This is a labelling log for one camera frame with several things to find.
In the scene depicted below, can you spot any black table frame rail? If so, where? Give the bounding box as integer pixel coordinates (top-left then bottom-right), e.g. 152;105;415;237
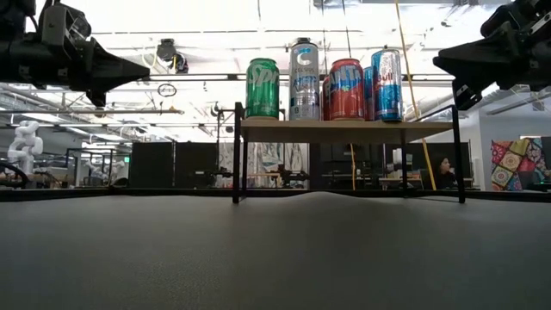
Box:
0;187;551;203

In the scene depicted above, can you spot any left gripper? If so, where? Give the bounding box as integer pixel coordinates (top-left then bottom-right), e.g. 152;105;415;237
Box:
25;38;151;108

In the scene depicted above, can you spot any black partition panel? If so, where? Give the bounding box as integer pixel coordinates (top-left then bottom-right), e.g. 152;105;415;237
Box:
175;141;219;189
128;141;176;189

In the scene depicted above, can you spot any green Sprite can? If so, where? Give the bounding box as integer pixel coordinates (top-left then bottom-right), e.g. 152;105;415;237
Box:
245;58;281;121

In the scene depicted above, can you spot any yellow hanging cable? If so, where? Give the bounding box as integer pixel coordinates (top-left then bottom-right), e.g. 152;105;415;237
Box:
393;0;437;191
349;143;357;190

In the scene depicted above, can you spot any background wooden desk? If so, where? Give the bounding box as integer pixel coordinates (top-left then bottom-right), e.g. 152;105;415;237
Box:
378;174;431;190

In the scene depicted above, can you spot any person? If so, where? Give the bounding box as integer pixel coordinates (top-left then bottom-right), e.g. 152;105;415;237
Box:
430;155;457;190

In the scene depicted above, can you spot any wooden shelf with black frame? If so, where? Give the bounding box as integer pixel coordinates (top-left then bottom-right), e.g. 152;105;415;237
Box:
232;102;467;205

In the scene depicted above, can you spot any silver Celsius Arctic Vibe can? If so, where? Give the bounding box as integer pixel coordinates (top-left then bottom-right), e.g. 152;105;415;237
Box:
288;37;321;122

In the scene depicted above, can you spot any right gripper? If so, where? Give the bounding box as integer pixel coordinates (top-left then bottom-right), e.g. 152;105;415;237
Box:
432;29;551;111

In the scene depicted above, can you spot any colourful patchwork quilt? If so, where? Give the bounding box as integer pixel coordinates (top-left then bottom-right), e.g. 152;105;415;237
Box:
490;136;551;193

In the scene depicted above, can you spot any blue silver Red Bull can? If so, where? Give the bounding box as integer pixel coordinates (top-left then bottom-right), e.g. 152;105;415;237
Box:
371;48;405;123
363;66;375;121

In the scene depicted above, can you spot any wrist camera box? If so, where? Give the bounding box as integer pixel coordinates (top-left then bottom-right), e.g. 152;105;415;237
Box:
40;3;92;47
480;3;520;39

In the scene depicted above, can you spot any white patterned hanging cloth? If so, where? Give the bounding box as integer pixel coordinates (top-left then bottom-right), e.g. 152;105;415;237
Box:
247;142;309;189

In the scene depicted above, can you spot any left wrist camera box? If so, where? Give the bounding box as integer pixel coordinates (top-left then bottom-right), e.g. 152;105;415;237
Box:
40;3;92;47

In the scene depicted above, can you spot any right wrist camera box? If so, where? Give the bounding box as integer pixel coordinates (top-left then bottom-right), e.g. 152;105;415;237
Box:
480;3;520;39

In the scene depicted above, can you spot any black ceiling-mounted device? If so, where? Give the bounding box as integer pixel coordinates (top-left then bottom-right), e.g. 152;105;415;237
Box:
157;37;190;74

